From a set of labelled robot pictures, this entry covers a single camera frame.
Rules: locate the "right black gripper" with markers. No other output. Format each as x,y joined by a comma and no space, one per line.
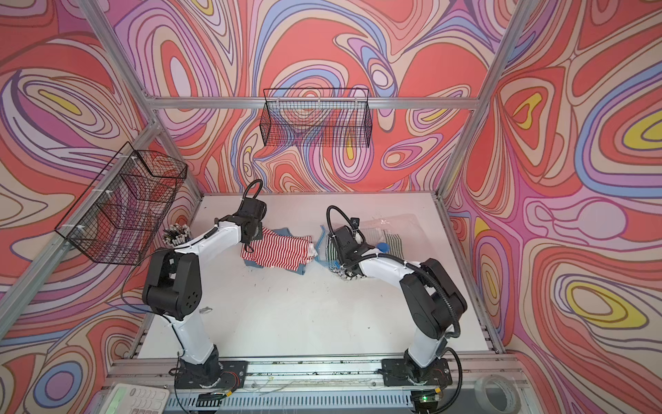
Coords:
340,257

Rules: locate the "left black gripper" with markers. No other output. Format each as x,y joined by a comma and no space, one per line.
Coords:
259,228

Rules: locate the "clear vacuum bag blue zip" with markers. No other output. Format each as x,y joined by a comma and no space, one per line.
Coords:
402,236

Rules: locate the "green white striped tank top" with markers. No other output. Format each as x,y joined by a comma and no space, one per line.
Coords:
386,243

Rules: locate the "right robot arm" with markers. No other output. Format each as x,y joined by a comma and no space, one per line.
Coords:
434,301

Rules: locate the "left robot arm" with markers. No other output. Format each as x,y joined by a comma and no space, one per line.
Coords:
174,288

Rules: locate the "cup of pens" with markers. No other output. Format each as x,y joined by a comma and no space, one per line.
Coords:
176,235

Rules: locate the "clear tape roll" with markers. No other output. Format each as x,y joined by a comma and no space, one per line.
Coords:
497,394

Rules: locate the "white calculator keypad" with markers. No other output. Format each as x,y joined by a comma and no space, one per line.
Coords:
132,399

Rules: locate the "black wire basket back wall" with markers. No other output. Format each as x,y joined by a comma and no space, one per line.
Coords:
308,117

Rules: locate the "black wire basket wall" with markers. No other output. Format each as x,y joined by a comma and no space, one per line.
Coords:
122,214
308,117

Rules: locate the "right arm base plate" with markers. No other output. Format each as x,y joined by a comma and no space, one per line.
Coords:
401,372

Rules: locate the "black wire basket left wall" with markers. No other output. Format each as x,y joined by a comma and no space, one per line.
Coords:
122,214

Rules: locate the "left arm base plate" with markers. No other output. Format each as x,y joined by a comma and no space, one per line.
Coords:
212,373

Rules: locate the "aluminium front rail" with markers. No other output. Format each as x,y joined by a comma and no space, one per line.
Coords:
313,373

